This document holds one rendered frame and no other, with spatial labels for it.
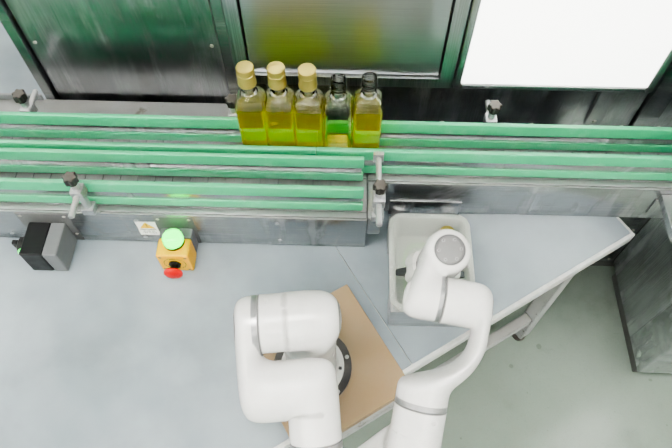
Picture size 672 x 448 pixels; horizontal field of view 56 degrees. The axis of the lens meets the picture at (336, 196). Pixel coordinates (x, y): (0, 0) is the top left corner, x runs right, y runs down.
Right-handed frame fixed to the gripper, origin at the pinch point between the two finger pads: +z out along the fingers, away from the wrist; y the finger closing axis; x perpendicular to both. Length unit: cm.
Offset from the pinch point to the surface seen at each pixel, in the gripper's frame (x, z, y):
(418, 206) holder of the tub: -18.0, 10.5, 0.6
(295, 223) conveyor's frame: -10.6, 1.4, 27.6
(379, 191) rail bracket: -14.0, -13.0, 10.7
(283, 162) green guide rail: -21.9, -5.2, 30.3
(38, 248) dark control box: -3, 2, 81
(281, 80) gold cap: -31.9, -22.5, 29.7
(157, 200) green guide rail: -13, -3, 56
